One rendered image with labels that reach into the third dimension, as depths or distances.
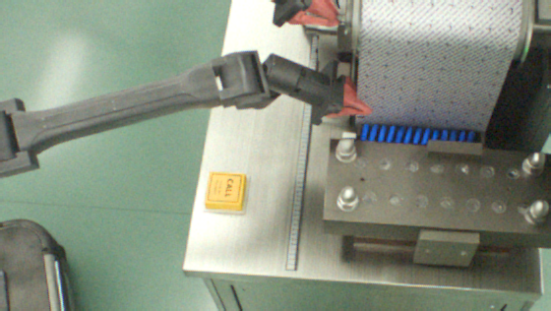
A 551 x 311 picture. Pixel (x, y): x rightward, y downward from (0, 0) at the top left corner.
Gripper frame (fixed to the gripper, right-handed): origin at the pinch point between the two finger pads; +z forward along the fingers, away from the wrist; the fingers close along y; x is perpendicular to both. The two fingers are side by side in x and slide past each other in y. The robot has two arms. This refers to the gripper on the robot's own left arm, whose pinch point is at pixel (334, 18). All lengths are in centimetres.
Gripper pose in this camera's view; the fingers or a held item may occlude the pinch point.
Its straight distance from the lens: 112.8
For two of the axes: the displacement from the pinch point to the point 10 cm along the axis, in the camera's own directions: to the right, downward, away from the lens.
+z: 7.7, 3.5, 5.4
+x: 6.4, -3.5, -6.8
